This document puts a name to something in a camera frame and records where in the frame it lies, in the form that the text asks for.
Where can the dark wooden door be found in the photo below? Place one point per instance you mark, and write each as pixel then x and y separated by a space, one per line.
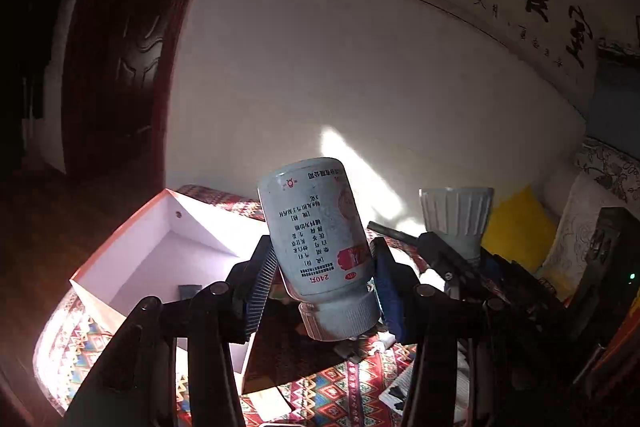
pixel 125 47

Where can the yellow pillow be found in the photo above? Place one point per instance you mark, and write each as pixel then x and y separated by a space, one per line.
pixel 520 229

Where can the patterned red blanket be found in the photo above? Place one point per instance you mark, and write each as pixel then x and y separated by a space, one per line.
pixel 330 392

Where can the white paper packet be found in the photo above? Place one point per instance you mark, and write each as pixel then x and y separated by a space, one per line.
pixel 397 389

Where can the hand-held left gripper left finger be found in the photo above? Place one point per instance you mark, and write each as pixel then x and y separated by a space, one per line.
pixel 254 292

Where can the white medicine bottle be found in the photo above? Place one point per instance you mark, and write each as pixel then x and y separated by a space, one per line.
pixel 315 237

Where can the white cardboard box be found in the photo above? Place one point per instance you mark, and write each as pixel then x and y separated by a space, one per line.
pixel 165 252

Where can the floral cushion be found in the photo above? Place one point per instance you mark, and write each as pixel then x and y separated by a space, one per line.
pixel 612 169

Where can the white embroidered pillow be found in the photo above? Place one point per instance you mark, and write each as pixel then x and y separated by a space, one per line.
pixel 580 232

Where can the white ribbed light bulb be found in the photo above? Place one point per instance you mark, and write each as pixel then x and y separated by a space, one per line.
pixel 457 217

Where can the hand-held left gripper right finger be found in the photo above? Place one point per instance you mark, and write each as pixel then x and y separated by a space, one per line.
pixel 391 294

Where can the white card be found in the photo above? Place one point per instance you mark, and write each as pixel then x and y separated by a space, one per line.
pixel 270 404

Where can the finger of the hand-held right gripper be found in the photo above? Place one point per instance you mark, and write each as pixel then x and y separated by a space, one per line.
pixel 450 259
pixel 395 234

